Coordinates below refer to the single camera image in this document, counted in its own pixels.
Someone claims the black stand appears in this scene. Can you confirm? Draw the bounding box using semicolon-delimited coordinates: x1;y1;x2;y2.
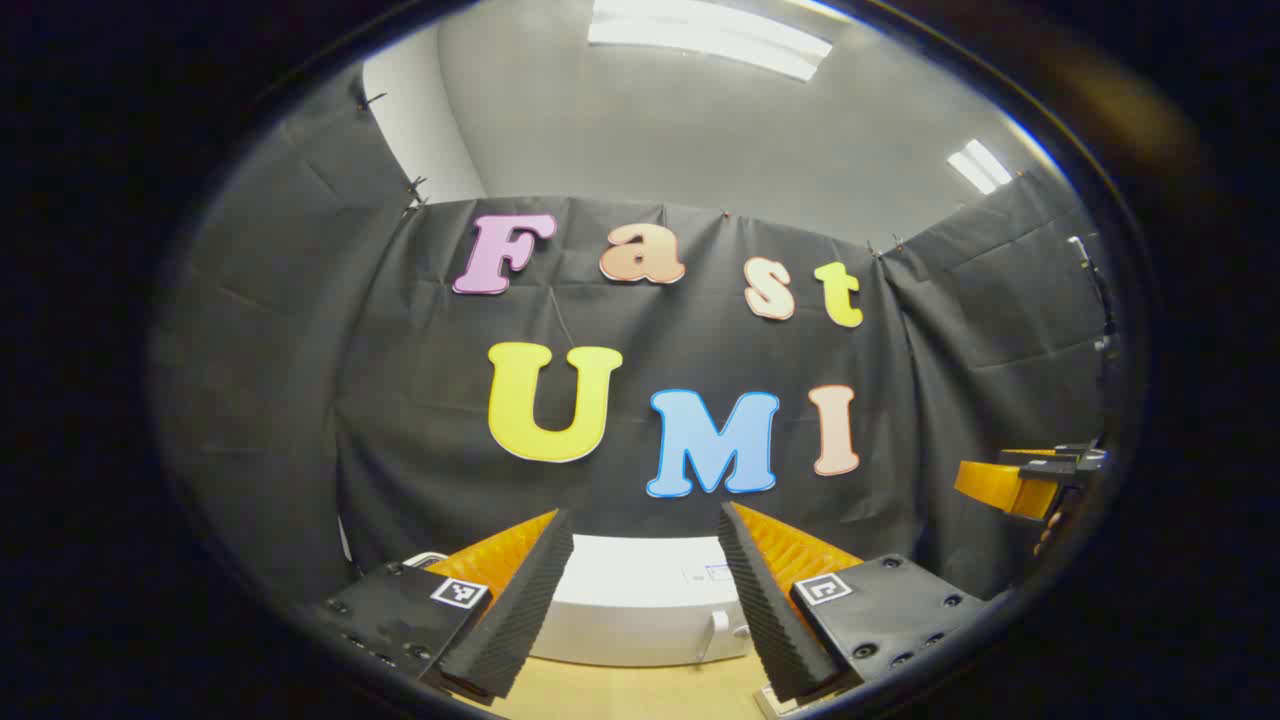
1068;235;1119;366

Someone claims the small ceiling light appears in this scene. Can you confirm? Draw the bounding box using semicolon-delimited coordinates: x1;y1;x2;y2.
947;139;1014;195

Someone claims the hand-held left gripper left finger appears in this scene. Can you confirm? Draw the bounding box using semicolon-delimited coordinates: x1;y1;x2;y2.
315;508;577;703

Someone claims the black backdrop cloth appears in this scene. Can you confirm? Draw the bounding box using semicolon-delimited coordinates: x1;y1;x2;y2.
150;65;1126;611

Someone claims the white microwave oven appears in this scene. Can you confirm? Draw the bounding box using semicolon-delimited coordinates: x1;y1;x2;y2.
528;534;753;669

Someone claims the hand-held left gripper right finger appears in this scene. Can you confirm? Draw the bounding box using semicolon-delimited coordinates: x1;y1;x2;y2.
717;501;988;704

